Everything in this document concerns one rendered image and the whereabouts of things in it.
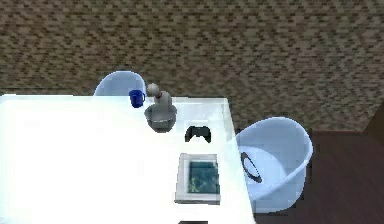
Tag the pale blue tub chair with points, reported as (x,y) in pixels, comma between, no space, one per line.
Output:
(283,146)
(116,85)

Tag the blue mug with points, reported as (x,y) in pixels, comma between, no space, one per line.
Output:
(136,98)

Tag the white table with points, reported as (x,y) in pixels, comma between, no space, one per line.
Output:
(83,160)

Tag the white book with green cover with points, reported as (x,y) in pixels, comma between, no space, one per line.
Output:
(200,178)

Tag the grey bowl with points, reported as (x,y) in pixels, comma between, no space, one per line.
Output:
(160,120)

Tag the black game controller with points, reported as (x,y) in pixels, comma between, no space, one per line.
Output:
(198,133)

